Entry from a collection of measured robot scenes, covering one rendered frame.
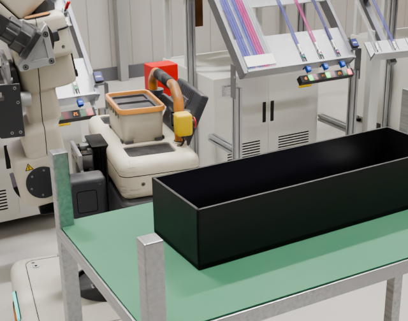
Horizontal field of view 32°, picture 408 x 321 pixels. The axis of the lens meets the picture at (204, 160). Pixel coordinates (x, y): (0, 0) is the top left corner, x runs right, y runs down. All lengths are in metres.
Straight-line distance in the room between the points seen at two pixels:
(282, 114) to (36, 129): 2.19
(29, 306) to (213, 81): 1.83
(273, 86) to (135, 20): 2.70
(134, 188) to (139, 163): 0.08
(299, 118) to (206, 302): 3.16
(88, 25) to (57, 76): 4.21
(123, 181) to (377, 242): 1.00
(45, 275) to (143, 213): 1.25
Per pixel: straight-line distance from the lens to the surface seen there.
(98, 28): 6.42
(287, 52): 3.76
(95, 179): 2.18
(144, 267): 0.99
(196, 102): 2.29
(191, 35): 3.96
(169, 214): 1.27
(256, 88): 4.00
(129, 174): 2.12
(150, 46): 6.63
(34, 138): 2.20
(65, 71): 2.19
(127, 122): 2.24
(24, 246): 3.51
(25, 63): 2.01
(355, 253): 1.28
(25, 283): 2.62
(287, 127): 4.19
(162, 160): 2.14
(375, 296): 3.04
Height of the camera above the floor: 1.54
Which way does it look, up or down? 20 degrees down
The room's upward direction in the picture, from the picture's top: 1 degrees counter-clockwise
